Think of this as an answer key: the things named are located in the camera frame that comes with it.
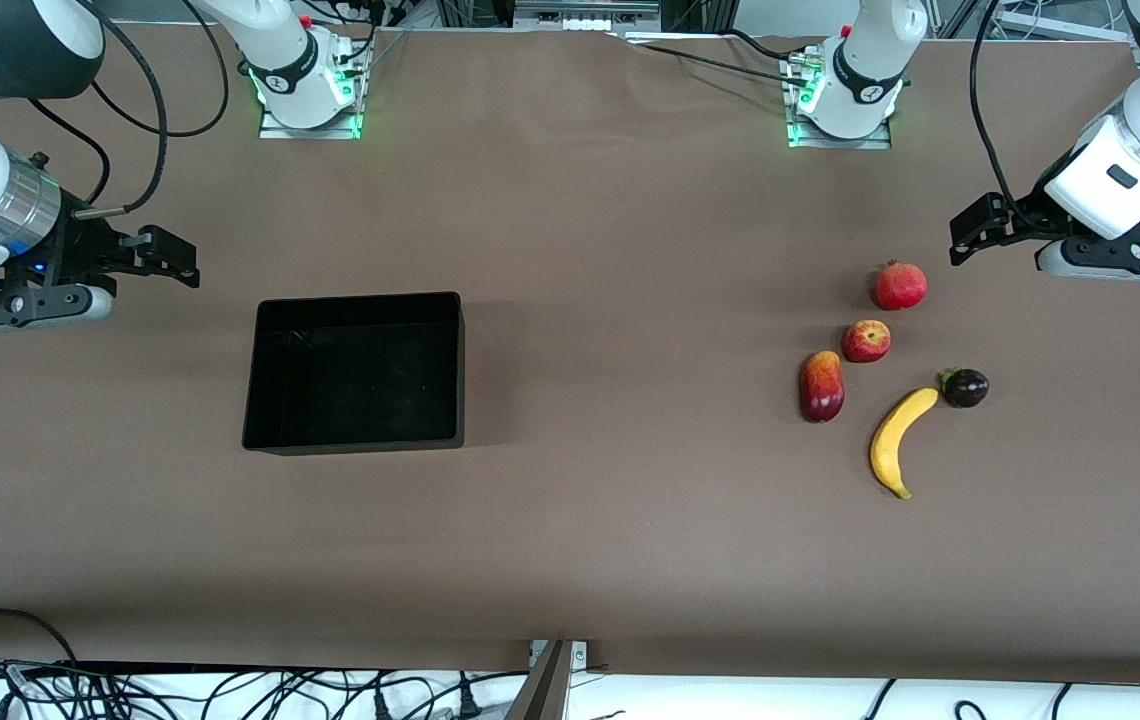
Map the red apple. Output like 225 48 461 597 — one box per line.
841 320 893 364

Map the black plastic box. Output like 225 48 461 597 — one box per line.
241 291 466 457

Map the yellow banana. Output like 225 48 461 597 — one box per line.
869 387 941 500

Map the red pomegranate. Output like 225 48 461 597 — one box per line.
874 260 929 312

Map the dark purple eggplant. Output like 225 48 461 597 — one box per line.
938 367 990 409

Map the red yellow mango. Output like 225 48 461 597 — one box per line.
799 350 846 424

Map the brown table cover sheet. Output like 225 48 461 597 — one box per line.
0 22 1140 686

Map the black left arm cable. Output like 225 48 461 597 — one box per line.
968 0 1051 233

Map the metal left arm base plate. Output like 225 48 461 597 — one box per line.
782 48 894 151

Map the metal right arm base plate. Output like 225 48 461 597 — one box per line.
258 38 373 141

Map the black cable across table edge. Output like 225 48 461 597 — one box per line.
620 28 816 89

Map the silver aluminium frame rail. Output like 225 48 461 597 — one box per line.
513 0 663 33

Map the grey metal mounting bracket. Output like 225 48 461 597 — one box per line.
505 639 589 720

